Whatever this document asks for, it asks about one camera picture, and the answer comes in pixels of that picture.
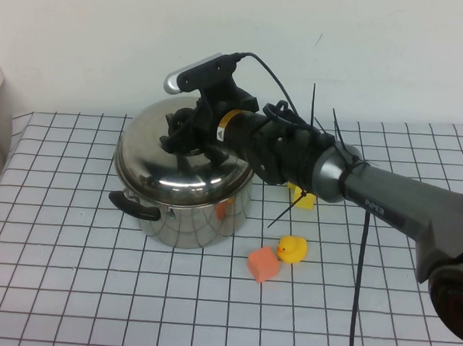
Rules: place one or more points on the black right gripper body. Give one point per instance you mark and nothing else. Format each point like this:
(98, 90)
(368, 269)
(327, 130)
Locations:
(216, 111)

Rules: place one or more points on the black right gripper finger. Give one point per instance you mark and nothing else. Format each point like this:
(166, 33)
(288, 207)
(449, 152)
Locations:
(177, 122)
(216, 153)

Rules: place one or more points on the stainless steel lid black knob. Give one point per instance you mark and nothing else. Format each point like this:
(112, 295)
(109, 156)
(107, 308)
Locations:
(182, 185)

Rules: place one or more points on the right robot arm dark grey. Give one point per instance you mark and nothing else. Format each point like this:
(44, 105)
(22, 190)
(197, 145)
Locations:
(394, 198)

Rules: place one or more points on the black zip tie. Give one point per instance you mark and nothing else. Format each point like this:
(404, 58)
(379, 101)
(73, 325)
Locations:
(338, 127)
(313, 103)
(286, 211)

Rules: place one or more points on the orange foam block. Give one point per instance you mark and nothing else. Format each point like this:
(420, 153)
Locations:
(264, 264)

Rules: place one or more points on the yellow rubber duck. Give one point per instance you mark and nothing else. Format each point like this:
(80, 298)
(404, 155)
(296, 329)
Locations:
(294, 252)

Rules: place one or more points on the white black-grid tablecloth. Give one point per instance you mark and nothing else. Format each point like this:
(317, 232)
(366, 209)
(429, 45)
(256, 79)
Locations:
(86, 290)

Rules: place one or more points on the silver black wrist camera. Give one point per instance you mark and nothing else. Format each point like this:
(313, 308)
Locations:
(199, 74)

